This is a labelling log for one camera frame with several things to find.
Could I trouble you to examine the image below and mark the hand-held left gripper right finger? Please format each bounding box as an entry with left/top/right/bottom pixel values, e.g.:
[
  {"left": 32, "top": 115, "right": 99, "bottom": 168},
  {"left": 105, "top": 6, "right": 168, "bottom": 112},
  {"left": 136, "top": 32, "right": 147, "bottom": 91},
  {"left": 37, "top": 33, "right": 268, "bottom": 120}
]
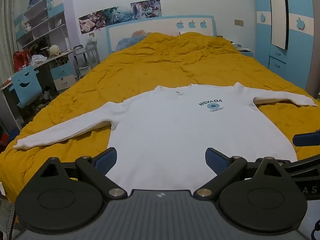
[{"left": 193, "top": 147, "right": 284, "bottom": 202}]

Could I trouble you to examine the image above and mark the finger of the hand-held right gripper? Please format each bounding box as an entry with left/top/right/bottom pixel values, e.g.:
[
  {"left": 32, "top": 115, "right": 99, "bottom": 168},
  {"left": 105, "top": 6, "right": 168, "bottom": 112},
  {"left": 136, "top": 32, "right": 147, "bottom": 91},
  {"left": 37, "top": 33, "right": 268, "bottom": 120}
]
[
  {"left": 293, "top": 129, "right": 320, "bottom": 147},
  {"left": 280, "top": 155, "right": 320, "bottom": 178}
]

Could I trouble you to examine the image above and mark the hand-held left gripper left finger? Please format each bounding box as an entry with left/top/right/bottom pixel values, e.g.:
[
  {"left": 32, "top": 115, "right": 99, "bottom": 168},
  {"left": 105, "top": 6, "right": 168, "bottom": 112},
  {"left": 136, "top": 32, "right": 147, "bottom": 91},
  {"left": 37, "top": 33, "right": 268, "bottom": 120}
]
[{"left": 39, "top": 147, "right": 128, "bottom": 200}]

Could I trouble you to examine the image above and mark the white long-sleeve sweatshirt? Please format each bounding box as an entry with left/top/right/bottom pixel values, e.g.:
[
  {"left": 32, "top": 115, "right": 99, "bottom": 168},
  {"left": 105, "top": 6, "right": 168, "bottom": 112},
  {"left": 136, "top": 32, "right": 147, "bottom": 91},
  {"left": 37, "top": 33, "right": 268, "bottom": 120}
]
[{"left": 13, "top": 83, "right": 318, "bottom": 193}]

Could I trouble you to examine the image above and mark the blue and white wardrobe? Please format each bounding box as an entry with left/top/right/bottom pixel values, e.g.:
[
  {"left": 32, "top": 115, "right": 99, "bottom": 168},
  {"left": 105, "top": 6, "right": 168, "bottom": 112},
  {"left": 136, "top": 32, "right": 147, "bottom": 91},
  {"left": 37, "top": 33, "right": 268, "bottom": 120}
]
[{"left": 252, "top": 0, "right": 316, "bottom": 97}]

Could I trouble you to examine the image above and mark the white drawer unit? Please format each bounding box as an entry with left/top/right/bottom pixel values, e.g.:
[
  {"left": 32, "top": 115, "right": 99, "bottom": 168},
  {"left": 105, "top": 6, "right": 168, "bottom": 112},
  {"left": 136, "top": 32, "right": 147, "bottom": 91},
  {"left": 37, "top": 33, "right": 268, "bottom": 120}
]
[{"left": 53, "top": 74, "right": 76, "bottom": 91}]

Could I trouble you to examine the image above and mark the grey rolling cart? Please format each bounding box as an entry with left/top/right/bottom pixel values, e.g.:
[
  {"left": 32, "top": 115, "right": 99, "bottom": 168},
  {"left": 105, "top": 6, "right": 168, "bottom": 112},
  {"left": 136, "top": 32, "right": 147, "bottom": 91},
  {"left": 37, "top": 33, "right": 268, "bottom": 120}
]
[{"left": 72, "top": 41, "right": 101, "bottom": 78}]

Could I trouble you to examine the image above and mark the blue nightstand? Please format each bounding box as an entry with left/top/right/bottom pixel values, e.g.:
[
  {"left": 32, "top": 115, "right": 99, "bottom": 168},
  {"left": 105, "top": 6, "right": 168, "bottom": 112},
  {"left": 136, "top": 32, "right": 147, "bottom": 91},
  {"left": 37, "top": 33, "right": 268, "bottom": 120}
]
[{"left": 231, "top": 41, "right": 255, "bottom": 58}]

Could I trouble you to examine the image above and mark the yellow blanket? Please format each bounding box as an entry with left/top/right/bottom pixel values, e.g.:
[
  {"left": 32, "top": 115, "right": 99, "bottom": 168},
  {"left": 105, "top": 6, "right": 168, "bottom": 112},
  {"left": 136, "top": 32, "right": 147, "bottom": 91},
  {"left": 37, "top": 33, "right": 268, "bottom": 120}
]
[{"left": 0, "top": 32, "right": 320, "bottom": 203}]

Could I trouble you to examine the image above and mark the cluttered desk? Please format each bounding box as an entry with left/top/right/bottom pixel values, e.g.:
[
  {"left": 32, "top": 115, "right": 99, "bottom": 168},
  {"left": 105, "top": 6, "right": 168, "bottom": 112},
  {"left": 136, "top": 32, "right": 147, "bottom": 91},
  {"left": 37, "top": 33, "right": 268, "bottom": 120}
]
[{"left": 0, "top": 49, "right": 77, "bottom": 131}]

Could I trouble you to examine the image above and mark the blue smiley-face chair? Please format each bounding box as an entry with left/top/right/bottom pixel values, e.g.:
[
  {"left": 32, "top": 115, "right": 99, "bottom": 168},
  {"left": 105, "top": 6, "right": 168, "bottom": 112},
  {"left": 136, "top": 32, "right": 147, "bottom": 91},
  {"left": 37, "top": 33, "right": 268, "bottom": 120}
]
[{"left": 11, "top": 66, "right": 43, "bottom": 108}]

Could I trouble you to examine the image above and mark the blue pillow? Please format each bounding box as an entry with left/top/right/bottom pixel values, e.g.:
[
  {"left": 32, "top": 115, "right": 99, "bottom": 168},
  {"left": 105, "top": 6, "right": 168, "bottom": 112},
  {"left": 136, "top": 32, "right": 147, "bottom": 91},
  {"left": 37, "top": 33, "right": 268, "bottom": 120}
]
[{"left": 115, "top": 30, "right": 151, "bottom": 53}]

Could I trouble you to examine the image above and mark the white plastic bag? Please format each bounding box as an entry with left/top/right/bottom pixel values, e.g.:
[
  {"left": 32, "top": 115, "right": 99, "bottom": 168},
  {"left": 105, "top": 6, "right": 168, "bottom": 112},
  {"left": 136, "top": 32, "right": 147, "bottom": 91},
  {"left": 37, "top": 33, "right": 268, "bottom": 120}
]
[{"left": 31, "top": 54, "right": 47, "bottom": 65}]

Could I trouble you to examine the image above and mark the wardrobe mirror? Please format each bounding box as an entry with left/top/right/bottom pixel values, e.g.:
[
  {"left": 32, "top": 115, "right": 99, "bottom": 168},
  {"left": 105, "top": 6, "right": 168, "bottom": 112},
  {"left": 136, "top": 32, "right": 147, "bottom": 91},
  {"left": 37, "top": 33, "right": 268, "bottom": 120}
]
[{"left": 267, "top": 0, "right": 291, "bottom": 50}]

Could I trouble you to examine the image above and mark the red bag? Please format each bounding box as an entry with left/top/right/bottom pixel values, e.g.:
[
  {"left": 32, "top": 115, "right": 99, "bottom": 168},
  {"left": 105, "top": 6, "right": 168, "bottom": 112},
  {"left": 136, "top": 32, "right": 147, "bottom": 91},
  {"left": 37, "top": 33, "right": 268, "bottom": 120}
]
[{"left": 12, "top": 51, "right": 32, "bottom": 72}]

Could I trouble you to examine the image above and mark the white and blue headboard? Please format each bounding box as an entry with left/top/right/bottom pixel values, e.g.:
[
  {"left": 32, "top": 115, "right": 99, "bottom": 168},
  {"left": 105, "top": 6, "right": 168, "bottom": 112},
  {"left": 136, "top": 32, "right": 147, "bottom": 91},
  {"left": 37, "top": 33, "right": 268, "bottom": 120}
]
[{"left": 106, "top": 15, "right": 216, "bottom": 54}]

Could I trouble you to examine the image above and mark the white and blue bookshelf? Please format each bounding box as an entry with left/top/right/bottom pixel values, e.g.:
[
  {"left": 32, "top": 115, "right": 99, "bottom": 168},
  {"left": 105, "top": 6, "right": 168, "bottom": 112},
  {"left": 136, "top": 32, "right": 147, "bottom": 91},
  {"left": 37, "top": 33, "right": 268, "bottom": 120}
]
[{"left": 14, "top": 0, "right": 70, "bottom": 53}]

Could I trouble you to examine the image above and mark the white curtain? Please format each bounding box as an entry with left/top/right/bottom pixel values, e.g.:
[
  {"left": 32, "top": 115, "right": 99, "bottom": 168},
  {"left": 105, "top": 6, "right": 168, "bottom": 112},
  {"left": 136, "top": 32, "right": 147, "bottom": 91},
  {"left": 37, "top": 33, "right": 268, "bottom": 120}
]
[{"left": 0, "top": 0, "right": 19, "bottom": 85}]

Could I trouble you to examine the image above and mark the long wall poster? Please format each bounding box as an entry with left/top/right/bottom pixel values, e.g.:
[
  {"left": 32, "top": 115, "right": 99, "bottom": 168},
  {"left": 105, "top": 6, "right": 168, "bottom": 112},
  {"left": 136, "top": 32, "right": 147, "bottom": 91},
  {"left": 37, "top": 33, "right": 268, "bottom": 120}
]
[{"left": 78, "top": 9, "right": 131, "bottom": 34}]

